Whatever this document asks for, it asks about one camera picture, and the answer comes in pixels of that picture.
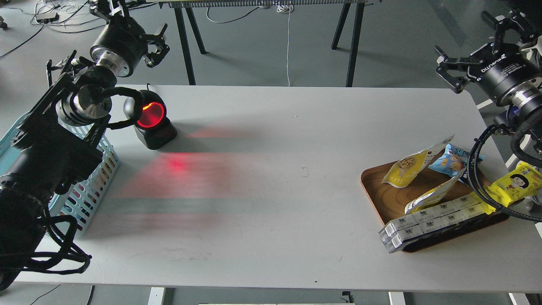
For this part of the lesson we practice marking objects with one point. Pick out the yellow white snack pouch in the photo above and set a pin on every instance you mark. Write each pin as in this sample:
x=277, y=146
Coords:
x=433, y=196

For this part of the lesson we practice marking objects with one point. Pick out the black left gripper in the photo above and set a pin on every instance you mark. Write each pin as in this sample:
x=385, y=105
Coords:
x=124, y=40

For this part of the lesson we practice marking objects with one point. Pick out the blue snack packet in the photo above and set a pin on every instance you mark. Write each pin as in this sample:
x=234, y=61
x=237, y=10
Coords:
x=451, y=162

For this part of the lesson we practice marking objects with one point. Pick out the black barcode scanner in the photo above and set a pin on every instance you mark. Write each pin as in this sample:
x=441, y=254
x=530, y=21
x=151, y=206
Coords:
x=150, y=119

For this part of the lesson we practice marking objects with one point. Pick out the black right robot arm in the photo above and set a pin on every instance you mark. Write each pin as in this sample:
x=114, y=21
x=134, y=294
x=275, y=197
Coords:
x=527, y=122

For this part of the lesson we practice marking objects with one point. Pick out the brown wooden tray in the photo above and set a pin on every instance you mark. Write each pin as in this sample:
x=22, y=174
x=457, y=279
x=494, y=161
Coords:
x=452, y=217

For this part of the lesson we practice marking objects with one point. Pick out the black power adapter on floor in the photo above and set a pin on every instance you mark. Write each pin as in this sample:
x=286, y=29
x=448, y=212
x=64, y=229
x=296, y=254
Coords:
x=47, y=17

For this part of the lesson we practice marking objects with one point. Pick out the yellow cartoon snack bag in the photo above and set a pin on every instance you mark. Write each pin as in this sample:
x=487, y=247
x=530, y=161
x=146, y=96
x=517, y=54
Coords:
x=522, y=182

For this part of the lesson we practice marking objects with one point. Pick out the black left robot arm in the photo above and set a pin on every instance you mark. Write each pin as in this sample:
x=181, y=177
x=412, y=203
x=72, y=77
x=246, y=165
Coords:
x=58, y=141

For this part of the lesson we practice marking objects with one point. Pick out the light blue plastic basket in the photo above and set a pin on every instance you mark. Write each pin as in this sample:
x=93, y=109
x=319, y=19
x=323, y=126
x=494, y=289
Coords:
x=84, y=198

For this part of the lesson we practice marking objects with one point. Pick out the yellow nut snack pouch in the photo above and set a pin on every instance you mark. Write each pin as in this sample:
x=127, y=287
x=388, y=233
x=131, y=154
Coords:
x=404, y=171

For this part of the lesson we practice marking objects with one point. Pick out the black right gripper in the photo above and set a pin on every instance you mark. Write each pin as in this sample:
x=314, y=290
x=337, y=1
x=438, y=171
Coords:
x=502, y=70

